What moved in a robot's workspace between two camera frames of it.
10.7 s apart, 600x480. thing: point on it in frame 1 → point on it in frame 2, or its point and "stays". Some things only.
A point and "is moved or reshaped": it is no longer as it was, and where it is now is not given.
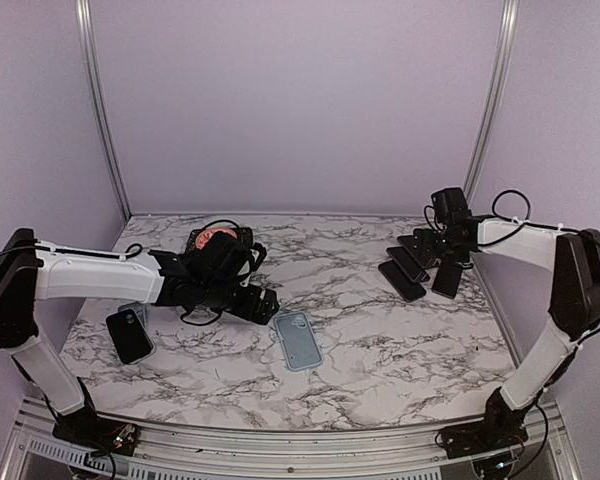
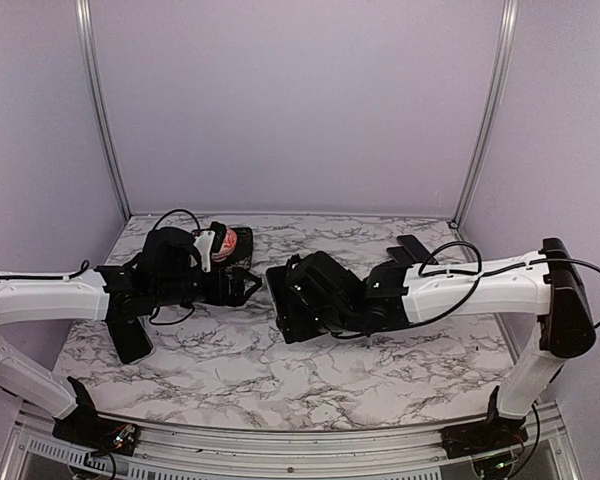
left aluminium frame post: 83,21 stays
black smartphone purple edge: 424,260 stays
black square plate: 244,235 stays
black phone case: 128,336 stays
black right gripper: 423,236 → 293,327
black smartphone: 446,280 is moved or reshaped
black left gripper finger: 263,303 → 238,294
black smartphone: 414,270 stays
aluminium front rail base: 221,452 stays
